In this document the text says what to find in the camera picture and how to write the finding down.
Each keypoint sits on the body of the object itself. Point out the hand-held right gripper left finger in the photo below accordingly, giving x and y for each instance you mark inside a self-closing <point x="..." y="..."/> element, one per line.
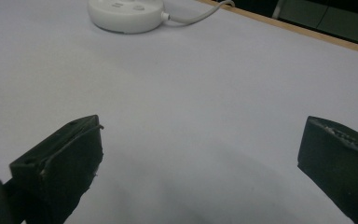
<point x="62" y="161"/>

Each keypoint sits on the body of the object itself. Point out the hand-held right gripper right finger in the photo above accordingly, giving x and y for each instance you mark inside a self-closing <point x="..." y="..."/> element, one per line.
<point x="338" y="161"/>

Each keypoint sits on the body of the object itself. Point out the dark green cabinet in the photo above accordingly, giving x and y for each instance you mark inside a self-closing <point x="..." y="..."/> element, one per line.
<point x="329" y="18"/>

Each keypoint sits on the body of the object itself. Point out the white round power strip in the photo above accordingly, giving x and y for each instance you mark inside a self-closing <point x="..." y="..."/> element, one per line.
<point x="126" y="14"/>

